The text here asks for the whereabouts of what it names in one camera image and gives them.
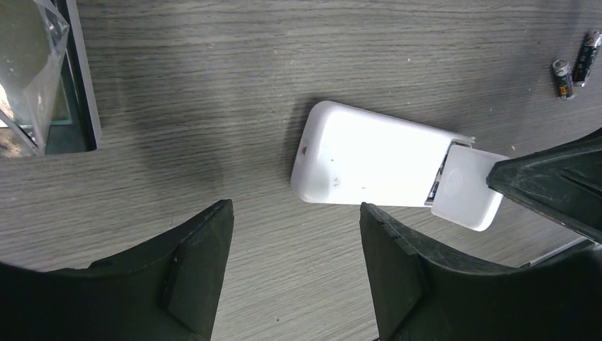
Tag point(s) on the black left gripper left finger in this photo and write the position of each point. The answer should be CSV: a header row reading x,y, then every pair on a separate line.
x,y
166,288

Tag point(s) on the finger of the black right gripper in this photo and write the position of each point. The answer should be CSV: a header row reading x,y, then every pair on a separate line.
x,y
562,183

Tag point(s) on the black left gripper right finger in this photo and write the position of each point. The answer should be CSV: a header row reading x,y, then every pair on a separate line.
x,y
423,289

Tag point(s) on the white battery cover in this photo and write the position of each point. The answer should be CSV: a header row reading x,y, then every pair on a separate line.
x,y
463,196

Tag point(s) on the white remote control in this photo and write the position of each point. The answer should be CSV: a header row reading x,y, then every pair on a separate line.
x,y
348,156

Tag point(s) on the white rectangular box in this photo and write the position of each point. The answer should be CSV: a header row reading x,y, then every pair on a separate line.
x,y
48,104

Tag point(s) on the black battery upper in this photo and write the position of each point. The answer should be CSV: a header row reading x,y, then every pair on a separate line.
x,y
587,55

